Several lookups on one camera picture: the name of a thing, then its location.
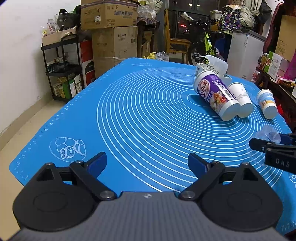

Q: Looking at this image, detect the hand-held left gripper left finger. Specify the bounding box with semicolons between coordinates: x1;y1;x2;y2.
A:
31;152;117;201

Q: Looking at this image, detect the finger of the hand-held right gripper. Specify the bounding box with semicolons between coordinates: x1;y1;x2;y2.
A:
270;133;296;146
249;138;296;173

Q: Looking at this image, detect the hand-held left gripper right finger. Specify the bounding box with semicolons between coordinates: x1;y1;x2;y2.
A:
179;153;263;201

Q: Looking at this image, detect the clear plastic cup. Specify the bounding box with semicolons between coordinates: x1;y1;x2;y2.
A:
247;125;281;165

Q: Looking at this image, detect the white cup yellow blue label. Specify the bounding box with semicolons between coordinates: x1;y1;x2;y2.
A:
256;88;278;120

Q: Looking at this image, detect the plain white paper cup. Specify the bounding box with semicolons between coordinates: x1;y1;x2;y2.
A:
228;82;254;118

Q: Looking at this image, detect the large purple label cup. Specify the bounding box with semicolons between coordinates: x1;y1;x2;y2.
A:
194;70;241;121

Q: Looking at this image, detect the dark wooden side table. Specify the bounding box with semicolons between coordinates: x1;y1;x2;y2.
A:
251;67;296;127

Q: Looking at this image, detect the blue silicone baking mat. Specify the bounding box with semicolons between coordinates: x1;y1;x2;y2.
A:
9;57;296;236

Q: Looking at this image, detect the green and white carton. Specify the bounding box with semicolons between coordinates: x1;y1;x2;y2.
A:
267;51;290;82

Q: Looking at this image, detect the orange juice bottle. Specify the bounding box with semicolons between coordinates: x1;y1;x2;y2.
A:
259;52;269;70

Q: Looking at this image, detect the white chest freezer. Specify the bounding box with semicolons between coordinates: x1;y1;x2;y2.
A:
227;29;267;82

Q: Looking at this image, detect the low brown cardboard box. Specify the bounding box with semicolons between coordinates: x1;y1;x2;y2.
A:
93;57;126;80

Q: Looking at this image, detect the black rolling shelf cart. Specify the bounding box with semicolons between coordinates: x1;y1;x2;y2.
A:
41;34;84;102

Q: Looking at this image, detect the red and white appliance box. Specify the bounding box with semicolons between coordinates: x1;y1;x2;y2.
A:
79;40;96;88

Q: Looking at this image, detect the plain brown cardboard box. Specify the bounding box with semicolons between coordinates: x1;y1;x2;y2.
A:
275;14;296;62

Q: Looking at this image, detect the crumpled plastic bag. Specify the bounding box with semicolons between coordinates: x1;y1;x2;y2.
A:
155;51;170;62

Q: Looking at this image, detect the black bicycle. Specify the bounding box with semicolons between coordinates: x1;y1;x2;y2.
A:
180;11;232;67

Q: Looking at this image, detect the tall brown cardboard box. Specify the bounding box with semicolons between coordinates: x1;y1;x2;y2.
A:
92;26;139;59

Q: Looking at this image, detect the wooden chair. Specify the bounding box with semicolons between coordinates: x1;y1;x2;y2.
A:
164;9;191;63

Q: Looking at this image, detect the purple patterned bag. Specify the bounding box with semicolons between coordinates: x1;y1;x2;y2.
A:
219;5;244;32

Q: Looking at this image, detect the pile of clothes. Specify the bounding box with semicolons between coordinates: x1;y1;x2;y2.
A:
239;0;272;26

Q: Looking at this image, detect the open cardboard box of snacks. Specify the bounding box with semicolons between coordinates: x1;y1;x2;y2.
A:
42;28;77;46

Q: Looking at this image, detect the black helmet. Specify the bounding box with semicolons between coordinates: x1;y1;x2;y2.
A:
54;9;81;30

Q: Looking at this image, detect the printed brown cardboard box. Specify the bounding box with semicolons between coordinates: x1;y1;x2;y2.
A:
80;2;139;31

